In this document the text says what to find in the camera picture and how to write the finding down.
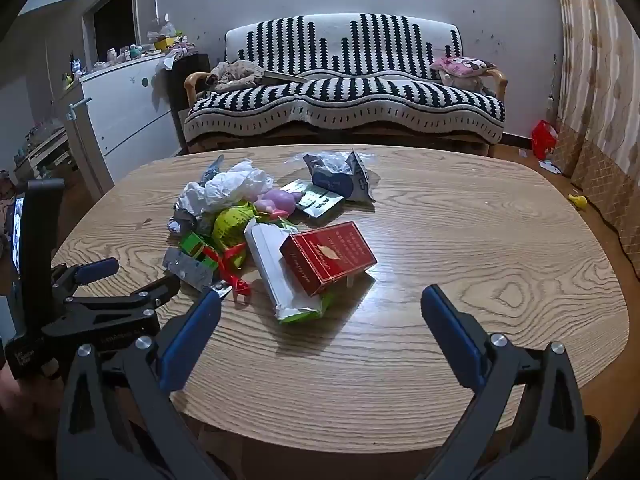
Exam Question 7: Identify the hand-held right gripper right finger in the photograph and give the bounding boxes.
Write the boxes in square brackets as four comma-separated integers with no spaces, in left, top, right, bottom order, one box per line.
[420,284,588,480]

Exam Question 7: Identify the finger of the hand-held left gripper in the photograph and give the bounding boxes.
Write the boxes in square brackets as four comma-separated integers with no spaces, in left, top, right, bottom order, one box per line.
[62,275,181,313]
[52,257,120,306]

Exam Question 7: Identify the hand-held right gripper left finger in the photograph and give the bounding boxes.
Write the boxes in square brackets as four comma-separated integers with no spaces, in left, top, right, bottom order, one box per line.
[56,287,236,480]

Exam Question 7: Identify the silver blister pack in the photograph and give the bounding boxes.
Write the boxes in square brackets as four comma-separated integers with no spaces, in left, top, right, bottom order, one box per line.
[162,247,217,292]

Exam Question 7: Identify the translucent plastic bag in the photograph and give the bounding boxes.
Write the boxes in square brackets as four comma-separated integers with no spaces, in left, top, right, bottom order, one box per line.
[181,159,275,213]

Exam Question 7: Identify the blue white foil bag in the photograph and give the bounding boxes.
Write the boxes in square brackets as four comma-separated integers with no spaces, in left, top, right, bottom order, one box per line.
[302,149,377,204]

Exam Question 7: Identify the small green box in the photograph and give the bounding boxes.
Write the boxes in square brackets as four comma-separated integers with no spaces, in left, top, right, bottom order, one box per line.
[179,232,221,273]

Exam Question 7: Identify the red plastic piece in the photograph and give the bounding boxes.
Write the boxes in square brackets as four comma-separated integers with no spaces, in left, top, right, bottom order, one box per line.
[216,242,252,306]

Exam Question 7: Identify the small grey patterned wrapper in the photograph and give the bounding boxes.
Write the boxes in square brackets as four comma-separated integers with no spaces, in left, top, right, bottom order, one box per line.
[167,205,201,236]

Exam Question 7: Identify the low white shelf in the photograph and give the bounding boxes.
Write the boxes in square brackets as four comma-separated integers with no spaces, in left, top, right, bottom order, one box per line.
[12,125,76,186]

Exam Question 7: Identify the long white green carton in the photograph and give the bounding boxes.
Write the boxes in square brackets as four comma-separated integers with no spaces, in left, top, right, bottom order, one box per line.
[243,220,337,323]

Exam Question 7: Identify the wooden table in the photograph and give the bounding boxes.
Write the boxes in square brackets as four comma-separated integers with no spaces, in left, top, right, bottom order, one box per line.
[50,145,631,453]

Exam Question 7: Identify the yellow-green wrapper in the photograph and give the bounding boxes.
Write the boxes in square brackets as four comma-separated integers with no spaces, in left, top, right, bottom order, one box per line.
[211,201,261,261]

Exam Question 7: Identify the grey blue wrapper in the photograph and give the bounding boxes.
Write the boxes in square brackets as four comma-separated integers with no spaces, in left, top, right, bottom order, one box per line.
[200,156,226,186]

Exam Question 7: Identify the red cigarette box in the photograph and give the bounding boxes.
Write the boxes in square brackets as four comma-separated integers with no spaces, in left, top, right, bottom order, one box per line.
[279,221,378,297]

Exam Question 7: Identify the white dresser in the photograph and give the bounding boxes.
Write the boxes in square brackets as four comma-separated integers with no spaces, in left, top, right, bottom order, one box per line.
[80,52,183,191]

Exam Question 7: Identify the pink plastic toy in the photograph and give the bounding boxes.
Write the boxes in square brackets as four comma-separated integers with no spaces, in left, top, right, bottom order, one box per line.
[254,189,307,221]

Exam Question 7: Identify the small toy figurines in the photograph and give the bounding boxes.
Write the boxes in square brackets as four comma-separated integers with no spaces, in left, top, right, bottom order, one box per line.
[62,55,86,88]

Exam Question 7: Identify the silver green medicine packet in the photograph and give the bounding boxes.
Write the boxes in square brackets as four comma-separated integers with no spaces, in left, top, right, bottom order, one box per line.
[280,179,346,219]

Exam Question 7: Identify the row of small bottles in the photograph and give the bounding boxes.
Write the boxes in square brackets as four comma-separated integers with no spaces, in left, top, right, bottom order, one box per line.
[95,45,151,73]

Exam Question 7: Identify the red plastic bag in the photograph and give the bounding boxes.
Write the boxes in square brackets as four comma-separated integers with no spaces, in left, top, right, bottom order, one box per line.
[531,120,560,160]

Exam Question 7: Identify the pile of bags and boxes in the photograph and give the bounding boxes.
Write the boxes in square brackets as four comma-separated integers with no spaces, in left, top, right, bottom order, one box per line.
[147,17,196,71]

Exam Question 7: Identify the brown crumpled clothes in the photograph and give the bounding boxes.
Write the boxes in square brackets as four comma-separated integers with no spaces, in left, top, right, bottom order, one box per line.
[202,60,266,93]

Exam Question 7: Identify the beige cushion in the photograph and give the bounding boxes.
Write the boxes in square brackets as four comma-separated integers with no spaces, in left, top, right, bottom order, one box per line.
[440,72,493,93]

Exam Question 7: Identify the dark flat book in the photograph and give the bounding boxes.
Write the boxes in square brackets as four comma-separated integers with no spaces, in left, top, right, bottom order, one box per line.
[261,70,313,85]

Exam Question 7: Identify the pink printed pillow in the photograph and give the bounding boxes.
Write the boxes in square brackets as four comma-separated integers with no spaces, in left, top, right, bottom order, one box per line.
[430,56,497,78]

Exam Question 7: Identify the beige patterned curtain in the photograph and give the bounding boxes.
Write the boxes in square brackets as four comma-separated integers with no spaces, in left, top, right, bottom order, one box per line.
[550,0,640,281]

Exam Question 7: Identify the black white striped sofa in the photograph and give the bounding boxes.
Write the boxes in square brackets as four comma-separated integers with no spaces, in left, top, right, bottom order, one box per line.
[182,12,507,157]

